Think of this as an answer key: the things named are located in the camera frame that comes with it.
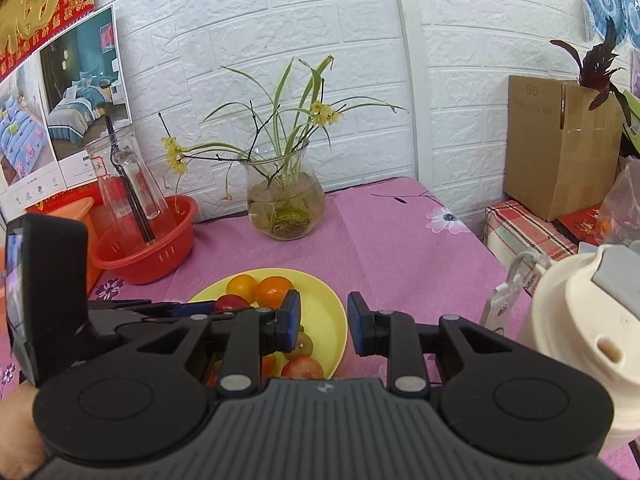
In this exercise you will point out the red wall calendar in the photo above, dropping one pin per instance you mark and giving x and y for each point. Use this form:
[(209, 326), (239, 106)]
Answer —
[(75, 60)]

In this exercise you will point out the glass pitcher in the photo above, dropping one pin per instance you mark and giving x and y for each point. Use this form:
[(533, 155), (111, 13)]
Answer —
[(112, 210)]

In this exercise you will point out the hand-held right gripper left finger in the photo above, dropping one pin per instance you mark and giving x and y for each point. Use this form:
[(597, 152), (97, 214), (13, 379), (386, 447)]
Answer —
[(292, 320)]

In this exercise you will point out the glass vase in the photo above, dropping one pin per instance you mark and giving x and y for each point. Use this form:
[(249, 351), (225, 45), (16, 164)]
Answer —
[(285, 210)]

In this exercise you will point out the green box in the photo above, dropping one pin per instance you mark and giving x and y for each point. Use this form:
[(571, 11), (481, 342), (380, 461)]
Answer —
[(632, 130)]

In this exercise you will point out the small red tomato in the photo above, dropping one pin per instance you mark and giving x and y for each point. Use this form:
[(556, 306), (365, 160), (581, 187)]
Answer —
[(231, 303)]

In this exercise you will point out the orchid plant with yellow flowers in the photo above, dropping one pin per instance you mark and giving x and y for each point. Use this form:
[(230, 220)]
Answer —
[(322, 110)]

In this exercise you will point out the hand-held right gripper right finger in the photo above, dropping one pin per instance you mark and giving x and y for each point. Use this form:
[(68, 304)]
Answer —
[(356, 325)]

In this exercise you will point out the black stirring stick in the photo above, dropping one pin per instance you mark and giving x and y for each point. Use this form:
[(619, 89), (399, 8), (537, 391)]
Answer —
[(131, 185)]

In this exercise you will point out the person's left hand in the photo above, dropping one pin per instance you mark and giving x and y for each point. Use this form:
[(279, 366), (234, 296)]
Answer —
[(15, 430)]

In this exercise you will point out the green brown kiwi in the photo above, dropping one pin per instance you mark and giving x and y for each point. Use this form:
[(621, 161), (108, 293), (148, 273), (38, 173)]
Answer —
[(304, 345)]

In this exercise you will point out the red apple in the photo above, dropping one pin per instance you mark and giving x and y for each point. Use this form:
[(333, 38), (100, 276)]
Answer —
[(302, 367)]

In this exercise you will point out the yellow plastic plate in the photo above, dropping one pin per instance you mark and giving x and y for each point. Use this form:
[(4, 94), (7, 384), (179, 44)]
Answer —
[(325, 310)]

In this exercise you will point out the red plaid cloth bundle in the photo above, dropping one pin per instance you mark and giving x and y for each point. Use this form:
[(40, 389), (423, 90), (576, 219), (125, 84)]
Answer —
[(525, 235)]

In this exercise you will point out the cardboard box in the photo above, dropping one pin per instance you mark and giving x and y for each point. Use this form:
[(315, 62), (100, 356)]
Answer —
[(550, 150)]

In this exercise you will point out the purple leaf plant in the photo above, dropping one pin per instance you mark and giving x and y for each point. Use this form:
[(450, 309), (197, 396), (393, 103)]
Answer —
[(600, 60)]

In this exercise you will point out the blue patterned wall fan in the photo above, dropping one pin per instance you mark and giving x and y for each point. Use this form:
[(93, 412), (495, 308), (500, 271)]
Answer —
[(632, 10)]

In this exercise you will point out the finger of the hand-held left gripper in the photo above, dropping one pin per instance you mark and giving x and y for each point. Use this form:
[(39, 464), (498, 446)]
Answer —
[(150, 325), (192, 308)]

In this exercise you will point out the clear plastic bag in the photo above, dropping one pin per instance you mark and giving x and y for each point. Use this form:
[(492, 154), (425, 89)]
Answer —
[(620, 200)]

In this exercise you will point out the red plastic colander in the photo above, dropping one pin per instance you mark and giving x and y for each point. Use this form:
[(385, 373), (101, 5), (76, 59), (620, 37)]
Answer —
[(150, 265)]

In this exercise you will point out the pink floral tablecloth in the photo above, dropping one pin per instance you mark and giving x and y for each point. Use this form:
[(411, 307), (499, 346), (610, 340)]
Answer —
[(400, 240)]

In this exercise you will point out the red printed packet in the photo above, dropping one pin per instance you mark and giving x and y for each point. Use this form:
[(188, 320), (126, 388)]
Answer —
[(582, 222)]

